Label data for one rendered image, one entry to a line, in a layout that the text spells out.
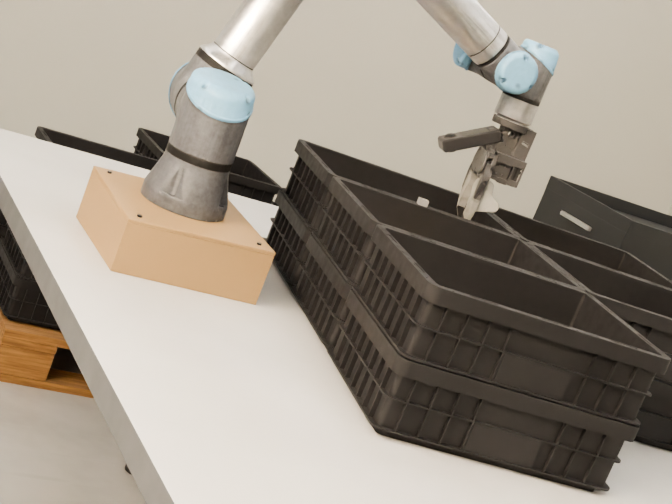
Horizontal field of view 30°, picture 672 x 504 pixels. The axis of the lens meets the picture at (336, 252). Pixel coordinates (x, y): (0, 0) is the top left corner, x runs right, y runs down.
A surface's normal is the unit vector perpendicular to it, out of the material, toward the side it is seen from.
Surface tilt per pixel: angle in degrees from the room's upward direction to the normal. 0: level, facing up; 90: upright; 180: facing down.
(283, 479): 0
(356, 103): 90
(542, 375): 90
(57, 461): 0
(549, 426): 90
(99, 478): 0
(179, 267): 90
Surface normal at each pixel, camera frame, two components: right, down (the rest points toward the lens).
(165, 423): 0.37, -0.91
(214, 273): 0.39, 0.35
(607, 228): -0.85, -0.23
